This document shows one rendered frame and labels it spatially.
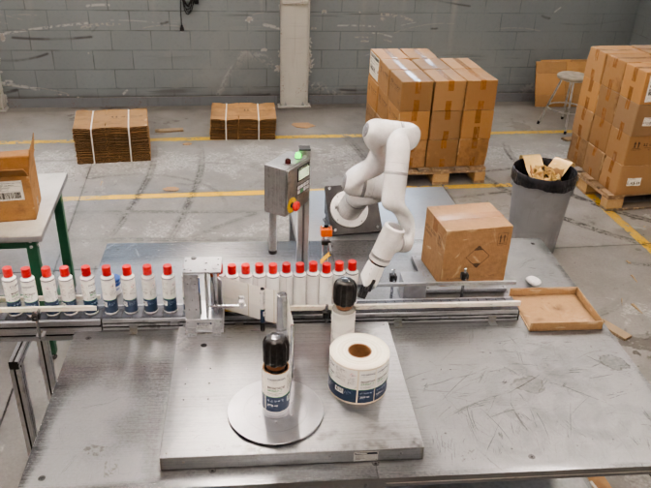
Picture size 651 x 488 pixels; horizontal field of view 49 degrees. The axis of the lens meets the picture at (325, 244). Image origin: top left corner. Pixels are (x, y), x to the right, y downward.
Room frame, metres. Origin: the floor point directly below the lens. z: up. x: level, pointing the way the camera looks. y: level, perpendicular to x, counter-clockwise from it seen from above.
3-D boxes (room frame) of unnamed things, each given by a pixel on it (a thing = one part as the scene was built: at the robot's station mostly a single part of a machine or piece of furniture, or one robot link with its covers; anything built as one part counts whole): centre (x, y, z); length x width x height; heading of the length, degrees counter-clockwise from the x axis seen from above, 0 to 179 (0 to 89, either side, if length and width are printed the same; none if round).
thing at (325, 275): (2.37, -0.01, 0.98); 0.05 x 0.05 x 0.20
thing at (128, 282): (2.29, 0.74, 0.98); 0.05 x 0.05 x 0.20
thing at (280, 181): (2.44, 0.15, 1.38); 0.17 x 0.10 x 0.19; 151
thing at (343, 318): (2.10, -0.07, 1.03); 0.09 x 0.09 x 0.30
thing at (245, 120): (6.82, 0.87, 0.11); 0.65 x 0.54 x 0.22; 97
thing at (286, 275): (2.36, 0.15, 0.98); 0.05 x 0.05 x 0.20
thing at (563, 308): (2.48, -0.96, 0.85); 0.30 x 0.26 x 0.04; 96
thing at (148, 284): (2.30, 0.67, 0.98); 0.05 x 0.05 x 0.20
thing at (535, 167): (4.65, -1.54, 0.50); 0.42 x 0.41 x 0.28; 100
